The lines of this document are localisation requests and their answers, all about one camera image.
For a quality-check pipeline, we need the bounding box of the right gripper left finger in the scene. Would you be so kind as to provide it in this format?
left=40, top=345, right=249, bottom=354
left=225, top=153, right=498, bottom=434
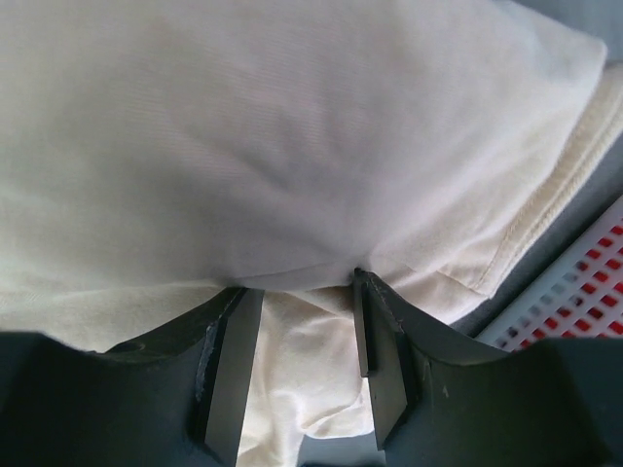
left=1, top=288, right=263, bottom=466

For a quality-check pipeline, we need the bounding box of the red garment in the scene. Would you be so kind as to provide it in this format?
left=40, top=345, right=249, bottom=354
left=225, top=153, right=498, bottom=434
left=495, top=226, right=622, bottom=352

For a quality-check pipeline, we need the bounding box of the right white plastic basket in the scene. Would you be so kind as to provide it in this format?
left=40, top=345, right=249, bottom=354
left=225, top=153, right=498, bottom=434
left=477, top=199, right=623, bottom=352

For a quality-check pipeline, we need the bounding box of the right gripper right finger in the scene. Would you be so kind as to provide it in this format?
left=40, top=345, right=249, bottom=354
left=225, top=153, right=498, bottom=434
left=352, top=269, right=622, bottom=466

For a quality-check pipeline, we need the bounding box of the beige t-shirt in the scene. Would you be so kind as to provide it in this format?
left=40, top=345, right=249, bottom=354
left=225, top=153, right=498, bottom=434
left=1, top=1, right=622, bottom=466

